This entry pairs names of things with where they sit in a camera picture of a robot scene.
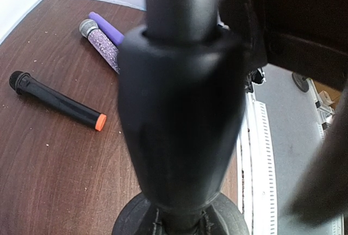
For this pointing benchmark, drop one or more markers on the black stand of black mic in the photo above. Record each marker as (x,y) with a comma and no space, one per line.
(181,103)

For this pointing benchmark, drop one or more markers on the purple microphone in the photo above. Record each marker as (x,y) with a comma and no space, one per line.
(113,34)

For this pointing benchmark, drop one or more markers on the glitter mic silver head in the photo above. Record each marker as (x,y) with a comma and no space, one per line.
(90,30)

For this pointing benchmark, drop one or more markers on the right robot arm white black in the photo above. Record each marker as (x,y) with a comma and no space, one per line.
(308,37)

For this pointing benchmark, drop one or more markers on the front aluminium rail frame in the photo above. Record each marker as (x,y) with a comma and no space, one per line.
(257,191)

